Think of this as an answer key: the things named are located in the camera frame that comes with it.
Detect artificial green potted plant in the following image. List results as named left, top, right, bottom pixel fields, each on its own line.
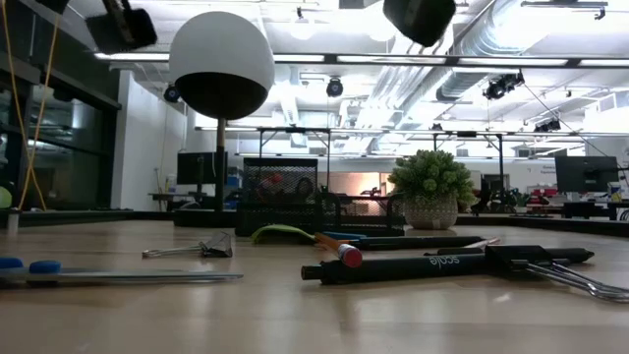
left=387, top=149, right=477, bottom=231

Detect blue-handled scissors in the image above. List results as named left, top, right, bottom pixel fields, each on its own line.
left=0, top=255, right=245, bottom=289

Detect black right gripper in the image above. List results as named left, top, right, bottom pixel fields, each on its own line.
left=382, top=0, right=457, bottom=48

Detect pink pencil striped ferrule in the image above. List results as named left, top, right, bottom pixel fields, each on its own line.
left=463, top=237, right=502, bottom=249

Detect black mesh desk organizer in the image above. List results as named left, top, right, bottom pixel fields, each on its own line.
left=234, top=156, right=407, bottom=238

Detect black ceiling spotlight cluster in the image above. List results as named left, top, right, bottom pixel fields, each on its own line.
left=482, top=71, right=526, bottom=102

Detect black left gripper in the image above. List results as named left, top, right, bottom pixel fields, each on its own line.
left=86, top=0, right=158, bottom=53

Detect black scale pen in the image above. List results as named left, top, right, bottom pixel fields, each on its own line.
left=349, top=235, right=486, bottom=251
left=423, top=246, right=596, bottom=266
left=300, top=253, right=492, bottom=286

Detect silver ceiling air duct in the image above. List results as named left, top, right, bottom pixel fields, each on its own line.
left=434, top=0, right=530, bottom=103

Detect yellow cable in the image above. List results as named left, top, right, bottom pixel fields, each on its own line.
left=0, top=0, right=61, bottom=212

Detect large black binder clip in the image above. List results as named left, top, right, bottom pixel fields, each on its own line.
left=484, top=244, right=629, bottom=304

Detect black aluminium table frame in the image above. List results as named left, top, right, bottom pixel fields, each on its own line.
left=0, top=208, right=629, bottom=238

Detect orange pencil red eraser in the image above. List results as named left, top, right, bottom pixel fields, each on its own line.
left=313, top=232, right=364, bottom=269

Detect white globe desk lamp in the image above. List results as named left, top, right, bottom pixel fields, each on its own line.
left=168, top=10, right=276, bottom=228

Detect green sticky note pad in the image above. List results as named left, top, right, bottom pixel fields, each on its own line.
left=250, top=223, right=318, bottom=246

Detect background monitor on stand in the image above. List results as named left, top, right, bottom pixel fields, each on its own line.
left=176, top=150, right=230, bottom=196

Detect grey bolt post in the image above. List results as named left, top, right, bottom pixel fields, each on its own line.
left=5, top=206, right=21, bottom=235

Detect background wide black monitor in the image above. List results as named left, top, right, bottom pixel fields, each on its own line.
left=554, top=155, right=619, bottom=194

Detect black background rig frame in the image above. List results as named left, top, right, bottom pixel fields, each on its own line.
left=255, top=126, right=333, bottom=191
left=431, top=130, right=506, bottom=193

